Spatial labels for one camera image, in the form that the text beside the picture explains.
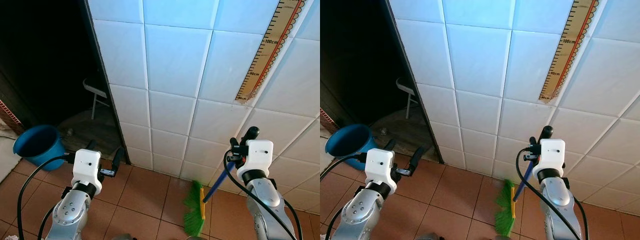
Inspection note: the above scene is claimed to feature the beige height chart ruler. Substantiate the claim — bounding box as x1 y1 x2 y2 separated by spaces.
538 0 600 105
235 0 307 105

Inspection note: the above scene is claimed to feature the green broom blue handle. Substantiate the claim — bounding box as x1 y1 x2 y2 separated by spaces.
494 125 554 237
182 126 260 237

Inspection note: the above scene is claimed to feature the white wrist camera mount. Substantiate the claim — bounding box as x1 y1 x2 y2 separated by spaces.
532 138 566 180
71 149 103 187
236 140 275 182
365 148 398 187

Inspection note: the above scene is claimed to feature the grey metal folding chair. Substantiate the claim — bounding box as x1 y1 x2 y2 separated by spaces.
82 78 111 121
395 77 422 120

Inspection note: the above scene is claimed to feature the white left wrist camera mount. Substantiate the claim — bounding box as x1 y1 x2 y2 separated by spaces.
365 148 398 187
71 149 103 187

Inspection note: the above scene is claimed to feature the blue plastic bucket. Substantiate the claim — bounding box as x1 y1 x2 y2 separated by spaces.
325 123 379 165
13 124 67 171

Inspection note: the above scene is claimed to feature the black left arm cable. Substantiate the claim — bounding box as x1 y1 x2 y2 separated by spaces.
320 152 367 182
16 154 77 240

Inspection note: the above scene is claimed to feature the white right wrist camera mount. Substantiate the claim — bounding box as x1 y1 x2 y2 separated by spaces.
532 138 566 180
236 140 275 182

